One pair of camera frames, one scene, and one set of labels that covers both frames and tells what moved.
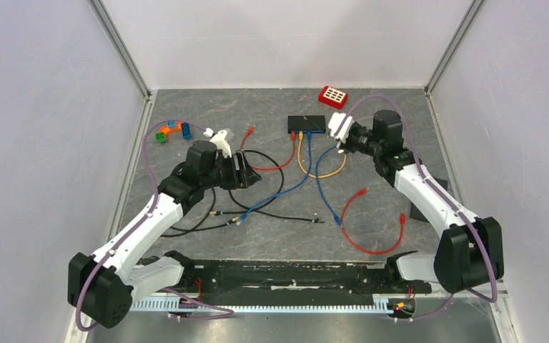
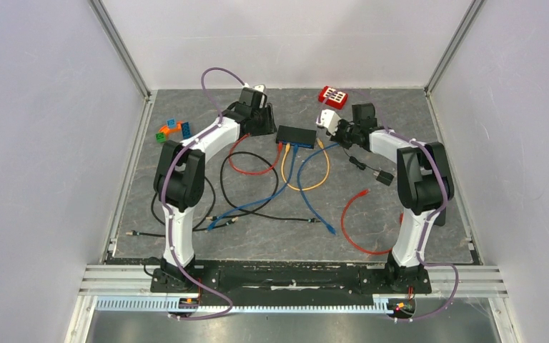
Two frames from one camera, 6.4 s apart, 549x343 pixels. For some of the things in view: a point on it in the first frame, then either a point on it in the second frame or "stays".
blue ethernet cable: [336, 216] → [302, 194]
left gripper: [237, 180] → [270, 126]
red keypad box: [334, 97] stays
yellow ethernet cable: [301, 136] → [317, 186]
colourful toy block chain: [172, 126] stays
